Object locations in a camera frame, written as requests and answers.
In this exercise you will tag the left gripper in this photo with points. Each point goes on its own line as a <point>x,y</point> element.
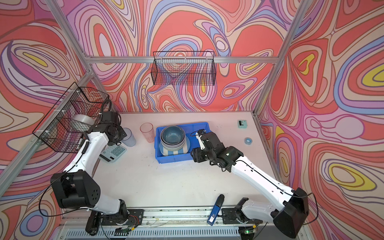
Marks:
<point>122,134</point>

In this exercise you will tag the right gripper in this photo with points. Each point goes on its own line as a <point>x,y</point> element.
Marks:
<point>197,156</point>

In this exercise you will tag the grey plastic cup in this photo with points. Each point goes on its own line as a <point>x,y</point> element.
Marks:
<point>129,140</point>

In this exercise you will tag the pink plastic cup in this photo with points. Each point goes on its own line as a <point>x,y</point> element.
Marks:
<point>147,129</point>

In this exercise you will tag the light green bowl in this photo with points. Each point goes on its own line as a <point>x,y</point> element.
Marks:
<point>174,148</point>

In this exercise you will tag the dark blue bowl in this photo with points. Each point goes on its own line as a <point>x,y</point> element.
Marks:
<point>173,134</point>

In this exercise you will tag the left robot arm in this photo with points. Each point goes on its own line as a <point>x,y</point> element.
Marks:
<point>75,187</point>

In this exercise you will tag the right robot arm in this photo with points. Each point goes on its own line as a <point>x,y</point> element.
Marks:
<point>287,209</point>

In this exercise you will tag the white tape roll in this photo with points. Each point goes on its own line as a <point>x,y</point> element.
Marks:
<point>81,123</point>

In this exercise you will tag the mint calculator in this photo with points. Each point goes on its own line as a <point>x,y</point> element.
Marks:
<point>112,153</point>

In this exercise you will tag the blue tape roll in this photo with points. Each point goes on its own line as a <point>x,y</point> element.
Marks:
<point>248,141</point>

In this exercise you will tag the small mint timer box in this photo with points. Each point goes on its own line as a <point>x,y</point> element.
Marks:
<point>242,124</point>

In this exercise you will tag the blue black handheld tool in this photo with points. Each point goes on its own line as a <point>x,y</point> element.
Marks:
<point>216,209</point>

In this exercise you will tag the black device at base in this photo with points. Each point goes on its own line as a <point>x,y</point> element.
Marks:
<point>93,223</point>

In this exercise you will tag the left wire basket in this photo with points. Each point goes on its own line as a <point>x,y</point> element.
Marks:
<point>77,110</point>

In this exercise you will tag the wire basket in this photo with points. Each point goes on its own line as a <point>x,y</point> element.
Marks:
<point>77,110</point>
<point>184,68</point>

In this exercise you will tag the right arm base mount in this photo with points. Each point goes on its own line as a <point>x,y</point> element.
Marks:
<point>236,215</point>

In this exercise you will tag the back wire basket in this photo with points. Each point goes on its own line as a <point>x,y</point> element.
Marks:
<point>184,68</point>

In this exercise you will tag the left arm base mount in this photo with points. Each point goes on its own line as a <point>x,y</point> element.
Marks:
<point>134,218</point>

